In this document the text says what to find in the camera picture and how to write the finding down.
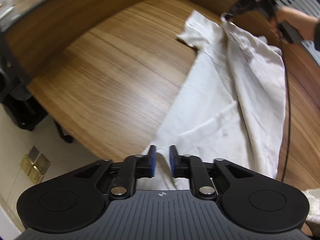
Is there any white satin polo shirt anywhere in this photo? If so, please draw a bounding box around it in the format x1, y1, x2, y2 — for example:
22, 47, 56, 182
137, 11, 286, 190

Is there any person's right hand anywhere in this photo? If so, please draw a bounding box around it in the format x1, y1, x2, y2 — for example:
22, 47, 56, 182
275, 7, 319, 41

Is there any brass floor socket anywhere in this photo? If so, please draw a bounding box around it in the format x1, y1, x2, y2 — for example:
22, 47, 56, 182
20, 146, 50, 185

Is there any black office chair base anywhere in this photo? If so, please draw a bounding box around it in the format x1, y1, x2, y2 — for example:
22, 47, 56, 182
0, 29, 74, 144

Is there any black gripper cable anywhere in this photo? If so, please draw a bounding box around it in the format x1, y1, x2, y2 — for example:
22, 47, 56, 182
273, 17, 293, 183

